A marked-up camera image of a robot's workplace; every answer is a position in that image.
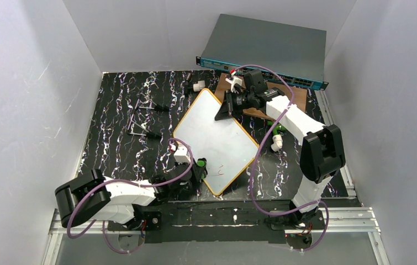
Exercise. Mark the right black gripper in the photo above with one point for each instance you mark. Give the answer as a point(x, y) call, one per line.
point(228, 106)

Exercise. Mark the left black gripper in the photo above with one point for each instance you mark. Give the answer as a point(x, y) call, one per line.
point(196, 169)

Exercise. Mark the green bone-shaped eraser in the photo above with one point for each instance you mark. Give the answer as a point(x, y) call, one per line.
point(201, 169)

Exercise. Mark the yellow-framed whiteboard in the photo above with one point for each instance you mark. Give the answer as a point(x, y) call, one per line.
point(225, 144)

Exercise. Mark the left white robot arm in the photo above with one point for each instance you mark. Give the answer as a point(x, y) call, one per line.
point(121, 202)

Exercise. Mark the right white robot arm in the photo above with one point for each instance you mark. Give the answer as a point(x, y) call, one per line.
point(322, 150)

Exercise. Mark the black and white marker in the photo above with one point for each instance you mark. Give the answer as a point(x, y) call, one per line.
point(188, 86)

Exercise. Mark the wooden board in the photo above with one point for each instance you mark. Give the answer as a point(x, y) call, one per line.
point(300, 96)

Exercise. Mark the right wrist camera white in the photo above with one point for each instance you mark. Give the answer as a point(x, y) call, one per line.
point(235, 82)

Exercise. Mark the teal network switch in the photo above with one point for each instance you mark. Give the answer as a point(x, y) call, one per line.
point(289, 53)

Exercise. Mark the aluminium frame rail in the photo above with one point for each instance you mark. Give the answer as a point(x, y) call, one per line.
point(210, 223)

